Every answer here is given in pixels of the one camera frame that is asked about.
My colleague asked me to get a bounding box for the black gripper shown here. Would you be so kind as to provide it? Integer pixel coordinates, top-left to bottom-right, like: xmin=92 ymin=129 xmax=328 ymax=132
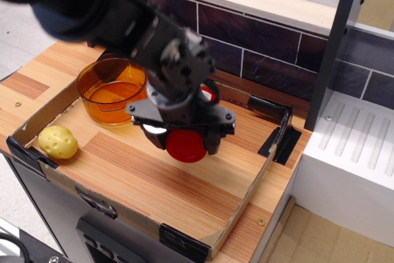
xmin=126 ymin=87 xmax=236 ymax=155

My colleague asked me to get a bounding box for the red-lidded basil spice bottle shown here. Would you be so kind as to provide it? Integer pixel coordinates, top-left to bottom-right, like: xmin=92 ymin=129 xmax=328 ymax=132
xmin=165 ymin=80 xmax=219 ymax=163

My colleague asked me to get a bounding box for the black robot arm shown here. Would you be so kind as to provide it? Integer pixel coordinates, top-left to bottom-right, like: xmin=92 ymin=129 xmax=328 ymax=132
xmin=4 ymin=0 xmax=236 ymax=162

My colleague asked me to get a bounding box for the cardboard fence with black tape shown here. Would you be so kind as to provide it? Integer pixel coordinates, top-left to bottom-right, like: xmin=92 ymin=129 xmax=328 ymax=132
xmin=6 ymin=53 xmax=302 ymax=261

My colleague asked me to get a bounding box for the orange transparent plastic cup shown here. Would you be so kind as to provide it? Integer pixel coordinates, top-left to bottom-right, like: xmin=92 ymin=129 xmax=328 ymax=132
xmin=76 ymin=58 xmax=147 ymax=124

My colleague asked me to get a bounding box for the black toy oven front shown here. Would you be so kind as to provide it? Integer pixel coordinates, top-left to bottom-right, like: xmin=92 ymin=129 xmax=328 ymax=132
xmin=75 ymin=216 xmax=148 ymax=263

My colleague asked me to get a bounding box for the yellow toy potato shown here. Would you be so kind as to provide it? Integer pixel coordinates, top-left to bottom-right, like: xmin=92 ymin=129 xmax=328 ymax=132
xmin=38 ymin=126 xmax=78 ymax=159

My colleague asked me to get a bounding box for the white toy sink drainboard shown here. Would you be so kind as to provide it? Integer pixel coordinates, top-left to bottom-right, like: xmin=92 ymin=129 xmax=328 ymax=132
xmin=292 ymin=92 xmax=393 ymax=244

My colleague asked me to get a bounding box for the dark grey vertical post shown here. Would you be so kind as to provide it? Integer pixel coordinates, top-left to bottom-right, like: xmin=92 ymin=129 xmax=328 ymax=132
xmin=304 ymin=0 xmax=355 ymax=131

